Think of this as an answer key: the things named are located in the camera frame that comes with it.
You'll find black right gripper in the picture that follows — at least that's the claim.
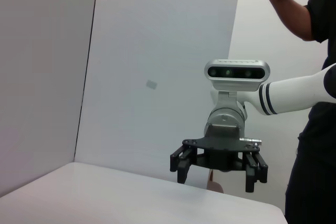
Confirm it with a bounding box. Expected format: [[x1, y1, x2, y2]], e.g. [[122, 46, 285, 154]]
[[170, 124, 269, 193]]

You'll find beige orange bear food bag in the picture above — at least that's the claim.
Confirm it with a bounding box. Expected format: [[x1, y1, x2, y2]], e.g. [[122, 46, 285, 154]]
[[206, 169, 224, 194]]

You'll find person's bare forearm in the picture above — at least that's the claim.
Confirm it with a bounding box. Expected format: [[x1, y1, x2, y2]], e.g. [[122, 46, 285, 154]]
[[270, 0, 316, 42]]

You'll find person in black clothes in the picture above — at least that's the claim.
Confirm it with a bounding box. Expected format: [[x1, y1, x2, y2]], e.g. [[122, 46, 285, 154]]
[[285, 0, 336, 224]]

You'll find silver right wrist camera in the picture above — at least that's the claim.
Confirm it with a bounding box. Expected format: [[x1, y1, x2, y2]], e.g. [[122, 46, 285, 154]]
[[204, 59, 271, 104]]

